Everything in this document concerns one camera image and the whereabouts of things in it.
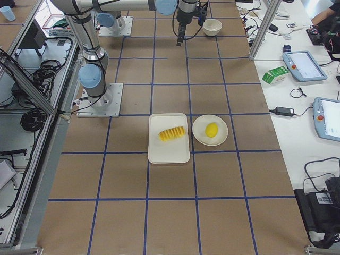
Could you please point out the blue paper cup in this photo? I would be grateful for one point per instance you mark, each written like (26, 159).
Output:
(8, 13)

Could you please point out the white bowl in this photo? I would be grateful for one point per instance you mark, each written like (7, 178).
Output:
(212, 27)

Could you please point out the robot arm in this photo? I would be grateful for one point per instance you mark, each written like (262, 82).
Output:
(111, 20)
(78, 13)

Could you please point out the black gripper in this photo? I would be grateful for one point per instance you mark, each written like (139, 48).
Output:
(184, 15)

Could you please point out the sliced bread loaf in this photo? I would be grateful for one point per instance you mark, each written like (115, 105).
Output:
(172, 133)

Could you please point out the yellow lemon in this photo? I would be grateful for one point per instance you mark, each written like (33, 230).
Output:
(211, 130)

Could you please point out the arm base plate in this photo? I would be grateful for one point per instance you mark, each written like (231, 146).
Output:
(105, 32)
(108, 105)

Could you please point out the green white carton box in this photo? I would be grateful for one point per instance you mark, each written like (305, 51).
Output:
(275, 75)

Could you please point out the cream round plate with lemon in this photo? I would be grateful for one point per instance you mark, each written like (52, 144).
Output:
(200, 124)

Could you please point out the cream rectangular tray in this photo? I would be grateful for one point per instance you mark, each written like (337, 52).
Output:
(173, 151)

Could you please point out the black power adapter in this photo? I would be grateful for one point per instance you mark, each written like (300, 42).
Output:
(284, 111)

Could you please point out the aluminium frame post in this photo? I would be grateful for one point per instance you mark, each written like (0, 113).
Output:
(266, 22)

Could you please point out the far teach pendant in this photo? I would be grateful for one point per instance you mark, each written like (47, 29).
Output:
(303, 66)

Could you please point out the teach pendant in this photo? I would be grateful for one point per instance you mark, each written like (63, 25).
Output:
(303, 66)
(326, 118)

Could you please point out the near teach pendant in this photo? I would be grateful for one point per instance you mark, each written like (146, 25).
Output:
(326, 118)

